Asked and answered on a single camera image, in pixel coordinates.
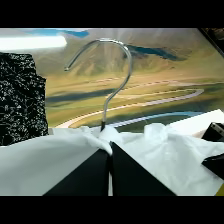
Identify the black speckled garment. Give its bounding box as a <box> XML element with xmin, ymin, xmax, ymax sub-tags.
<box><xmin>0</xmin><ymin>51</ymin><xmax>50</xmax><ymax>147</ymax></box>

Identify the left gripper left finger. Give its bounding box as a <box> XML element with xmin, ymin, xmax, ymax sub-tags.
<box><xmin>43</xmin><ymin>147</ymin><xmax>111</xmax><ymax>197</ymax></box>

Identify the white long-sleeved shirt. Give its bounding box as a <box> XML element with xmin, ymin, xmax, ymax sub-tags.
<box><xmin>0</xmin><ymin>123</ymin><xmax>224</xmax><ymax>197</ymax></box>

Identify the clothes hanger with silver hook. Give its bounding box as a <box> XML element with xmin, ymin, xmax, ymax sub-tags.
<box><xmin>64</xmin><ymin>37</ymin><xmax>134</xmax><ymax>132</ymax></box>

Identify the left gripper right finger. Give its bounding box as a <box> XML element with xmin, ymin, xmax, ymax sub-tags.
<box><xmin>110</xmin><ymin>141</ymin><xmax>176</xmax><ymax>197</ymax></box>

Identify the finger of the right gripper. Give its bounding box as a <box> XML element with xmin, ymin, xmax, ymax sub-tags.
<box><xmin>201</xmin><ymin>121</ymin><xmax>224</xmax><ymax>143</ymax></box>
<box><xmin>201</xmin><ymin>153</ymin><xmax>224</xmax><ymax>181</ymax></box>

